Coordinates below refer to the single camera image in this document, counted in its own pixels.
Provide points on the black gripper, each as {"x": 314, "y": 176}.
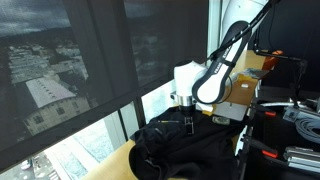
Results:
{"x": 187, "y": 112}

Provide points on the black zip jersey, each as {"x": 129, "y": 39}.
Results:
{"x": 200, "y": 153}

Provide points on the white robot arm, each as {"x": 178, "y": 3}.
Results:
{"x": 213, "y": 86}

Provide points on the bubble wrap roll yellow tape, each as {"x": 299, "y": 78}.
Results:
{"x": 207, "y": 112}

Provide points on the folded dollar bill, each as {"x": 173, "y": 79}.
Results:
{"x": 221, "y": 120}

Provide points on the white rectangular board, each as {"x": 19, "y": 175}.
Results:
{"x": 233, "y": 111}

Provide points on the small white block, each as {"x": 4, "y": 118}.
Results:
{"x": 244, "y": 85}

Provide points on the grey crumpled sheet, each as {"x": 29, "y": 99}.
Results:
{"x": 258, "y": 73}

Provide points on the black perforated board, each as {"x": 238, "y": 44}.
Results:
{"x": 283, "y": 136}

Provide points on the dark mesh window blind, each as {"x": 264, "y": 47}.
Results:
{"x": 166, "y": 33}
{"x": 50, "y": 66}

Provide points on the orange chair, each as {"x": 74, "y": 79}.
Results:
{"x": 271, "y": 61}

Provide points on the aluminium extrusion with bracket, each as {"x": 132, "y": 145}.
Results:
{"x": 300, "y": 160}
{"x": 291, "y": 114}

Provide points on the black camera tripod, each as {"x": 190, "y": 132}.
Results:
{"x": 276, "y": 56}

